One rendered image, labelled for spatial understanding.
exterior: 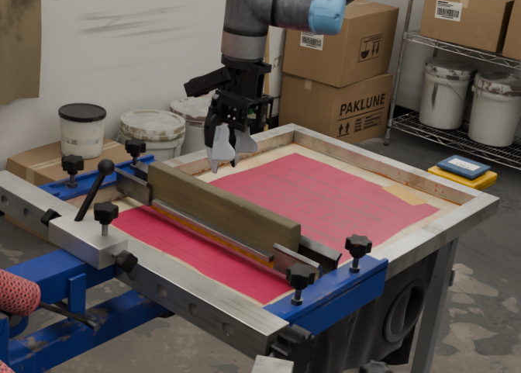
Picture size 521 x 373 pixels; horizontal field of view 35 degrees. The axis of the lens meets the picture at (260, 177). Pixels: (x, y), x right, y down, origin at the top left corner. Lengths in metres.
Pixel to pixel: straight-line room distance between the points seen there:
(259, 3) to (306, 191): 0.60
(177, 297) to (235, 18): 0.45
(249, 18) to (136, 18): 2.68
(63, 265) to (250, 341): 0.31
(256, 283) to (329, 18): 0.46
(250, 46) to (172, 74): 2.92
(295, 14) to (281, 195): 0.56
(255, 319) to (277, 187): 0.69
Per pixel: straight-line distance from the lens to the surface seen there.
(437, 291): 2.21
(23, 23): 3.57
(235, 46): 1.36
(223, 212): 1.49
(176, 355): 2.89
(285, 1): 1.33
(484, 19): 4.73
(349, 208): 1.75
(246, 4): 1.34
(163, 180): 1.58
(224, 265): 1.47
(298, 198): 1.77
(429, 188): 1.90
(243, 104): 1.37
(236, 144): 1.47
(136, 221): 1.61
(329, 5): 1.32
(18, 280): 1.15
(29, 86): 3.63
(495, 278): 3.75
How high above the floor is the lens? 1.66
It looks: 22 degrees down
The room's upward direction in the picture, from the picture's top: 6 degrees clockwise
